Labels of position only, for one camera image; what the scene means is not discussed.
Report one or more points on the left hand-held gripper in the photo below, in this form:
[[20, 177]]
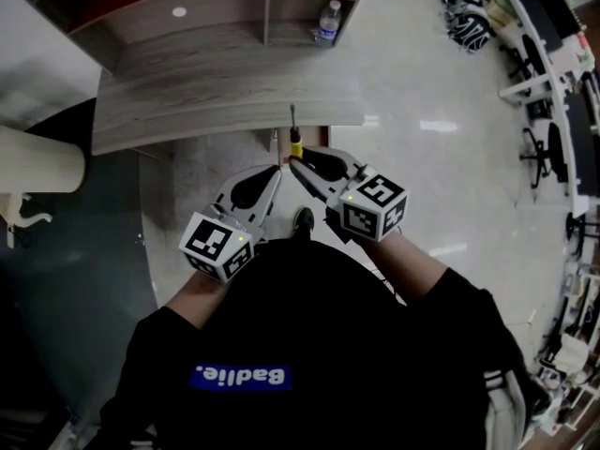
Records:
[[244, 195]]

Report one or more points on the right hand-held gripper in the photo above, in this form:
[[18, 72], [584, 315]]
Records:
[[370, 199]]

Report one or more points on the wooden desk drawer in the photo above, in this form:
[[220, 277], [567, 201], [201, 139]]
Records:
[[314, 136]]

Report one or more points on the person's right forearm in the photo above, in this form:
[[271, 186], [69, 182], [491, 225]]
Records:
[[408, 265]]

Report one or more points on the person's left forearm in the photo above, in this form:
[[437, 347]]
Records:
[[201, 298]]

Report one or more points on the person's black shoe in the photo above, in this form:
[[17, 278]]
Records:
[[304, 220]]

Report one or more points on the person's black shirt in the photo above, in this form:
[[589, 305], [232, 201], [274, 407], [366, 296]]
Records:
[[309, 326]]

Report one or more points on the grey wooden desk with hutch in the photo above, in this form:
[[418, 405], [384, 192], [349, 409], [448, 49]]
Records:
[[211, 92]]

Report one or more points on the clear plastic water bottle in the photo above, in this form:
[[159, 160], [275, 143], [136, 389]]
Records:
[[329, 24]]

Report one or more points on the white round sticker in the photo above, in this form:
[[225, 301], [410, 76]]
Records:
[[179, 11]]

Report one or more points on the black white patterned helmet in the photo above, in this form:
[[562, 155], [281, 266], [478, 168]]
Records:
[[461, 0], [469, 31]]

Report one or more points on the cream ribbed chair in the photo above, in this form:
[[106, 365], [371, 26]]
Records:
[[37, 162]]

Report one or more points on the black office chair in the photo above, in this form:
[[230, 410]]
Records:
[[527, 56], [553, 153]]

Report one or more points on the long white office desk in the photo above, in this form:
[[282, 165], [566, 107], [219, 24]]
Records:
[[558, 92]]

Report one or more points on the black computer monitor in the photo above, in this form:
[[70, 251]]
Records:
[[583, 143], [558, 7]]

